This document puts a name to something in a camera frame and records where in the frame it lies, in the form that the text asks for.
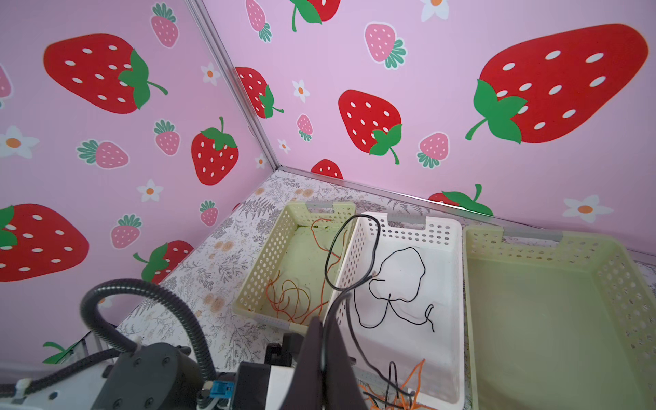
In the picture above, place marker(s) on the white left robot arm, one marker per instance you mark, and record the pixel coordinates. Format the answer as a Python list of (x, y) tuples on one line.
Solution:
[(129, 375)]

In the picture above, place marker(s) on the green perforated basket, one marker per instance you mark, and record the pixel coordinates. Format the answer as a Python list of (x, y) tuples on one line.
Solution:
[(557, 320), (287, 286)]

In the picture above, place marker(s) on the white perforated basket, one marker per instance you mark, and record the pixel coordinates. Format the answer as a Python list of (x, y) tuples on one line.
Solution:
[(403, 321)]

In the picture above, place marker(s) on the right green perforated basket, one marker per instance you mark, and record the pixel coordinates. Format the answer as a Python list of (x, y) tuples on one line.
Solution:
[(557, 320)]

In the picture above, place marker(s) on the left green perforated basket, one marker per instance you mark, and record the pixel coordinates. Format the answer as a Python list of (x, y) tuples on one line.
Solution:
[(287, 286)]

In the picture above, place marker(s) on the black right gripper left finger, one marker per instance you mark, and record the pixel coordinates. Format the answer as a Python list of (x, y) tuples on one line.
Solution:
[(305, 391)]

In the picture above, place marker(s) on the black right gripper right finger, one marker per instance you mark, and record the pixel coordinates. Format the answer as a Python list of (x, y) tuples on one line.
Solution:
[(339, 386)]

